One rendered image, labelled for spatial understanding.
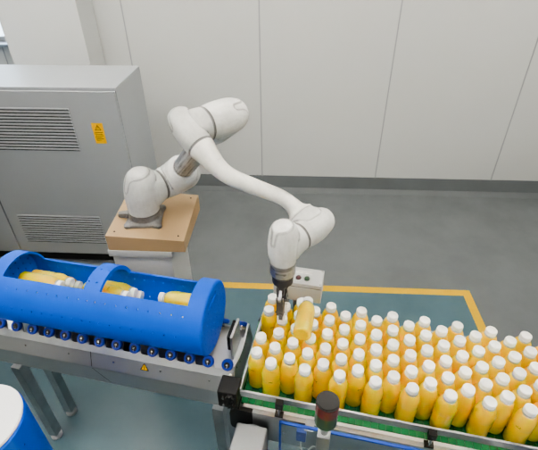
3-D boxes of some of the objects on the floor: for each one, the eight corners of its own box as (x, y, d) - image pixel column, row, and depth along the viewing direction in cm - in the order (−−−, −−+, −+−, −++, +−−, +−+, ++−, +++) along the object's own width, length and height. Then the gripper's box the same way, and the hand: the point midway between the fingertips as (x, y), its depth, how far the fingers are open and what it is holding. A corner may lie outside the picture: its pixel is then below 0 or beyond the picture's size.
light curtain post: (32, 356, 280) (-100, 100, 181) (40, 358, 279) (-87, 101, 180) (26, 364, 276) (-112, 105, 177) (35, 366, 274) (-101, 106, 175)
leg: (55, 429, 241) (16, 357, 204) (64, 430, 240) (27, 360, 203) (49, 438, 236) (8, 368, 199) (58, 441, 235) (19, 370, 198)
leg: (224, 468, 223) (214, 397, 186) (235, 470, 222) (227, 400, 185) (220, 479, 218) (210, 409, 182) (231, 481, 217) (223, 412, 181)
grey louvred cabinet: (-57, 220, 407) (-144, 63, 323) (168, 227, 396) (138, 65, 312) (-100, 258, 363) (-212, 86, 279) (151, 266, 352) (112, 89, 268)
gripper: (277, 256, 158) (277, 302, 171) (267, 287, 144) (268, 335, 158) (297, 259, 156) (295, 304, 170) (289, 291, 143) (287, 337, 157)
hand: (282, 313), depth 162 cm, fingers closed on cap, 4 cm apart
